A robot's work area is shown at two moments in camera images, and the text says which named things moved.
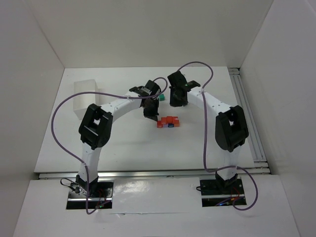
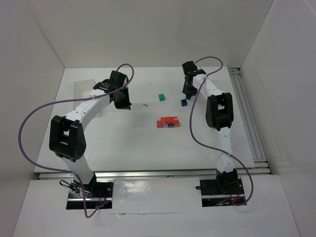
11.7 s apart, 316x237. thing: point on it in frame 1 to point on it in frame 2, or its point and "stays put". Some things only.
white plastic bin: (81, 103) stays put
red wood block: (175, 121) stays put
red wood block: (159, 124) stays put
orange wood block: (169, 119) stays put
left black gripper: (150, 108) to (122, 99)
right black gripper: (177, 96) to (188, 88)
